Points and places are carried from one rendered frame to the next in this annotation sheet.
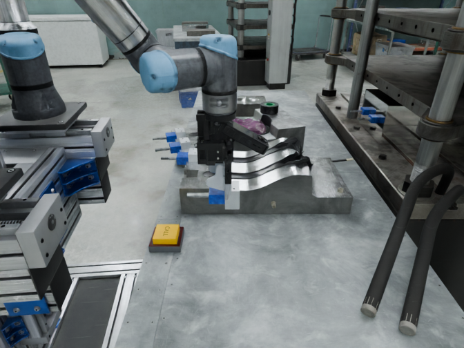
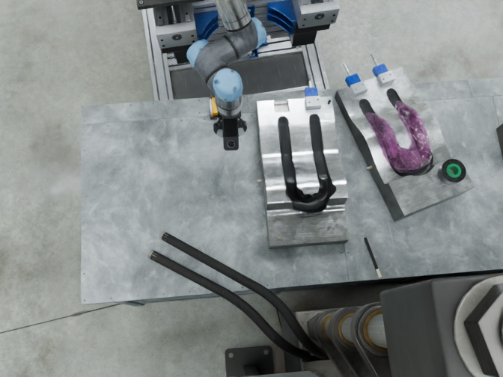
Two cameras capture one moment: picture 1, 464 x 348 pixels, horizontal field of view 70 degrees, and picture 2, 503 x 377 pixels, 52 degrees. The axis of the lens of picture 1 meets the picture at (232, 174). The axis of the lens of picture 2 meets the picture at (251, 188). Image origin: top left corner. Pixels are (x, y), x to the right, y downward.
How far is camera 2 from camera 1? 145 cm
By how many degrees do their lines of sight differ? 59
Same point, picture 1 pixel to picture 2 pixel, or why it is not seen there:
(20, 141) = not seen: outside the picture
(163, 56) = (194, 54)
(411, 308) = (159, 257)
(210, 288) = (179, 143)
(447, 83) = not seen: hidden behind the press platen
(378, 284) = (175, 242)
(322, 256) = (213, 218)
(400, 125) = not seen: hidden behind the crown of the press
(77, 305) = (275, 63)
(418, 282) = (177, 267)
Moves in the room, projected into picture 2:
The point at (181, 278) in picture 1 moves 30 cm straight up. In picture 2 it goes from (186, 125) to (177, 87)
